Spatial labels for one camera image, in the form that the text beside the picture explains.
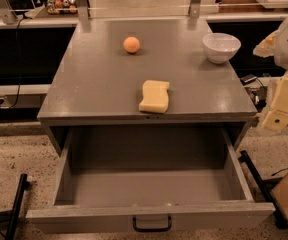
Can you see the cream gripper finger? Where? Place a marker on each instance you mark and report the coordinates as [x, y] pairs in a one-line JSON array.
[[266, 47], [274, 121]]

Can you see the grey top drawer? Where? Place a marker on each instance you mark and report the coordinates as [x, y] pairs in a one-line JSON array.
[[108, 174]]

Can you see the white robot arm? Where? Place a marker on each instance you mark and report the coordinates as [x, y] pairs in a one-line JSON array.
[[280, 59]]

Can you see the grey drawer cabinet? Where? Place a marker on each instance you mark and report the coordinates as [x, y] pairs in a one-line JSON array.
[[98, 82]]

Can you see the small black device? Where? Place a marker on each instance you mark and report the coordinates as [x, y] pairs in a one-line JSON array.
[[248, 79]]

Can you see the white bowl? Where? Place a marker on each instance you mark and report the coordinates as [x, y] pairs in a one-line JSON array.
[[220, 47]]

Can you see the yellow sponge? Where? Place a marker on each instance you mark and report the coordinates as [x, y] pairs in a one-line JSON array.
[[155, 97]]

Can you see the orange ball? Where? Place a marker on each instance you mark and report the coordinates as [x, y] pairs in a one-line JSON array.
[[131, 45]]

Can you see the black metal leg left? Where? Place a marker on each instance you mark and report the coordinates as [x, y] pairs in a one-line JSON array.
[[10, 217]]

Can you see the black top drawer handle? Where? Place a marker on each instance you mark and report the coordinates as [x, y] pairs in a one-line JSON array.
[[152, 224]]

